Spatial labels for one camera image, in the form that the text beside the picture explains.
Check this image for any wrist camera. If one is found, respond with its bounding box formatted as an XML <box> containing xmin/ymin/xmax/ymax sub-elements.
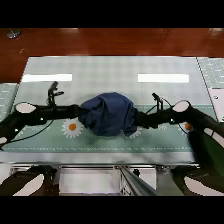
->
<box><xmin>151</xmin><ymin>92</ymin><xmax>166</xmax><ymax>113</ymax></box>
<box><xmin>46</xmin><ymin>80</ymin><xmax>65</xmax><ymax>108</ymax></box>

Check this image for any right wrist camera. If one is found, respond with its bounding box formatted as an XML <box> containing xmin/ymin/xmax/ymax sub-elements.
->
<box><xmin>151</xmin><ymin>92</ymin><xmax>166</xmax><ymax>113</ymax></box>

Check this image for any silver frame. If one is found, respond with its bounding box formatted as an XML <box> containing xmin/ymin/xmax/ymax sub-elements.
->
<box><xmin>0</xmin><ymin>161</ymin><xmax>224</xmax><ymax>197</ymax></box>

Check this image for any dark blue shirt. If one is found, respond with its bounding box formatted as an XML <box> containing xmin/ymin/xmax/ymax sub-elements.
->
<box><xmin>78</xmin><ymin>92</ymin><xmax>140</xmax><ymax>138</ymax></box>

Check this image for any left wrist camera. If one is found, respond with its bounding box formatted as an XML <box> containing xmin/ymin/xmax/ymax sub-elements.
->
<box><xmin>46</xmin><ymin>80</ymin><xmax>65</xmax><ymax>108</ymax></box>

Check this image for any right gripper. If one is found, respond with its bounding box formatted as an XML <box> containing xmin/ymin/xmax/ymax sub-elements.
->
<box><xmin>134</xmin><ymin>110</ymin><xmax>152</xmax><ymax>130</ymax></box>

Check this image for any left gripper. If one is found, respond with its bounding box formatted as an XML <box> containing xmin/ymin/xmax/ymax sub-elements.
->
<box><xmin>66</xmin><ymin>104</ymin><xmax>82</xmax><ymax>120</ymax></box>

